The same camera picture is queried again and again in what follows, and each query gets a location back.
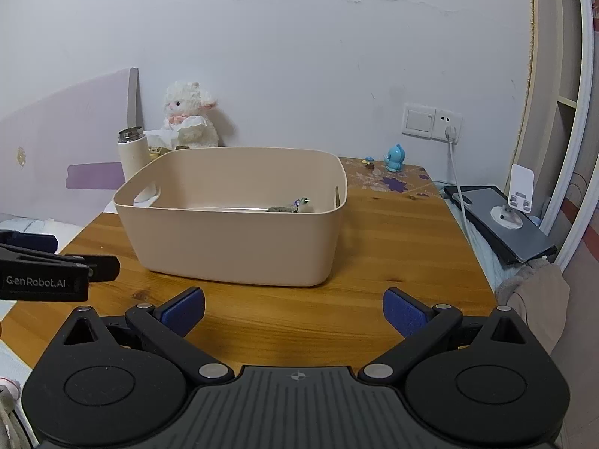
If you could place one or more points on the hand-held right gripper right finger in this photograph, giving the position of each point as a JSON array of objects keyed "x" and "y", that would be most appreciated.
[{"x": 403, "y": 311}]

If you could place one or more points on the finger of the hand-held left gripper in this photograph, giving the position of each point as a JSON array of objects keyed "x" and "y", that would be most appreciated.
[
  {"x": 103, "y": 267},
  {"x": 32, "y": 243}
]

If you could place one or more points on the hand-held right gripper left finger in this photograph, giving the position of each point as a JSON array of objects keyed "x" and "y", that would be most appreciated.
[{"x": 185, "y": 311}]

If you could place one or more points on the beige plastic storage bin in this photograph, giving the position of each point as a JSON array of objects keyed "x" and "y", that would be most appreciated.
[{"x": 234, "y": 248}]

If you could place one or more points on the white bedding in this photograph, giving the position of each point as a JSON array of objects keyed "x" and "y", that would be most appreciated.
[{"x": 32, "y": 224}]

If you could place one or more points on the light blue cloth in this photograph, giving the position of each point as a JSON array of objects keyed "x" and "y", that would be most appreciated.
[{"x": 486, "y": 262}]

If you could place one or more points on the cream thermos bottle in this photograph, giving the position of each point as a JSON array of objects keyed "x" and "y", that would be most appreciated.
[{"x": 133, "y": 159}]

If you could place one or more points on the pale purple bed headboard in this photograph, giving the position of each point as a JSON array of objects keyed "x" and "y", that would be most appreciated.
[{"x": 61, "y": 126}]

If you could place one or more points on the purple flower patterned mat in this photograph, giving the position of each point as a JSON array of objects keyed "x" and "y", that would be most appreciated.
[{"x": 388, "y": 182}]

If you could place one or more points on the grey laptop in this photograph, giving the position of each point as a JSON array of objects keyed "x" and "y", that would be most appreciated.
[{"x": 519, "y": 243}]

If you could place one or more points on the grey cloth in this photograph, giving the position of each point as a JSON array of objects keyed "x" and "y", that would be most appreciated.
[{"x": 538, "y": 304}]

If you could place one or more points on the tissue box with white tissue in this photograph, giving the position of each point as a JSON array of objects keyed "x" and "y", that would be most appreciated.
[{"x": 164, "y": 136}]

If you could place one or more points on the small mushroom figurine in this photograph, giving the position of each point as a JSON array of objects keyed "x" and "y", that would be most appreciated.
[{"x": 369, "y": 162}]

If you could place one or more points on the blue figurine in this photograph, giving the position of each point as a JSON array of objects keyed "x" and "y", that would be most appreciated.
[{"x": 395, "y": 158}]

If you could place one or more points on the white phone stand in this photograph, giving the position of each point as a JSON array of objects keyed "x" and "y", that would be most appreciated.
[{"x": 522, "y": 180}]

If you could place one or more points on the white plush lamb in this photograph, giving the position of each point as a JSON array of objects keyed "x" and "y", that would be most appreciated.
[{"x": 189, "y": 98}]

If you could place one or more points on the white wardrobe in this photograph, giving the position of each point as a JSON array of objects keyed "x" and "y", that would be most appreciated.
[{"x": 575, "y": 103}]

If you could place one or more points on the white wall light switch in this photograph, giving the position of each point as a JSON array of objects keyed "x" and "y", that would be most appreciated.
[{"x": 419, "y": 120}]

